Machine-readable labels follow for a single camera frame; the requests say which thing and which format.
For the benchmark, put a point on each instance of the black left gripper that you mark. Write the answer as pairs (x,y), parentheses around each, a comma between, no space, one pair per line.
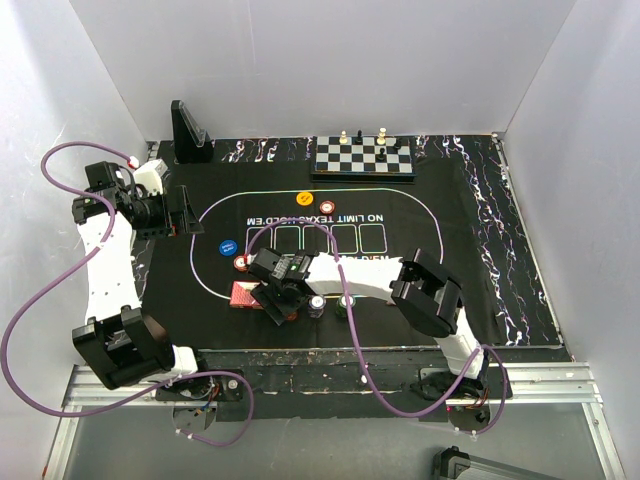
(163,230)

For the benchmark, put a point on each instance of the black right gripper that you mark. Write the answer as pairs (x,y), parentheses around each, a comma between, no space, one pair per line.
(266,298)

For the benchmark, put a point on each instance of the blue poker chip stack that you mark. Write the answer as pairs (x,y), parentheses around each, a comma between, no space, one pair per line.
(316,306)

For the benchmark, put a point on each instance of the blue small blind button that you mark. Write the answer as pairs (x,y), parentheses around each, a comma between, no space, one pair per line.
(228,248)

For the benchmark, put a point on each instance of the red chips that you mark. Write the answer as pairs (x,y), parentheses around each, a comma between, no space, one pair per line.
(327,207)
(241,263)

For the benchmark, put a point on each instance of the yellow big blind button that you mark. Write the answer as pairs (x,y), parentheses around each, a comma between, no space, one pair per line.
(304,198)

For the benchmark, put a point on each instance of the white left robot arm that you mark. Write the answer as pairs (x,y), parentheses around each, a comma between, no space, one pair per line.
(121,343)

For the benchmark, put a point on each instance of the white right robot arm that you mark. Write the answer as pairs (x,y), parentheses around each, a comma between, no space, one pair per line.
(428,297)

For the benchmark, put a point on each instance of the red playing card box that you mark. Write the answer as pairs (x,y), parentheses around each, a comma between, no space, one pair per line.
(241,295)

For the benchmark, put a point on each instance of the green poker chip stack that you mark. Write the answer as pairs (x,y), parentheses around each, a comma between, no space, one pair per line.
(342,304)

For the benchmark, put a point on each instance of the black poker table mat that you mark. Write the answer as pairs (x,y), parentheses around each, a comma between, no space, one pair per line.
(188,283)

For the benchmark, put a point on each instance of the black card dealer shoe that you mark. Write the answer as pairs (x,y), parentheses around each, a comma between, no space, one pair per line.
(192,143)

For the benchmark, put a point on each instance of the black white chessboard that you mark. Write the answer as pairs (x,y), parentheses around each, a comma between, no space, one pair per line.
(358,163)

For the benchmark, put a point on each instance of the white chess piece right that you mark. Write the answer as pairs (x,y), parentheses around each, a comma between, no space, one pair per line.
(381,139)

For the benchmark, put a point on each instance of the black case corner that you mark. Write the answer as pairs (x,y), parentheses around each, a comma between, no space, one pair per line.
(452,463)

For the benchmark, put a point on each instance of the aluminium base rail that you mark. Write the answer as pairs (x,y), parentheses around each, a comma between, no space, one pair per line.
(530,383)

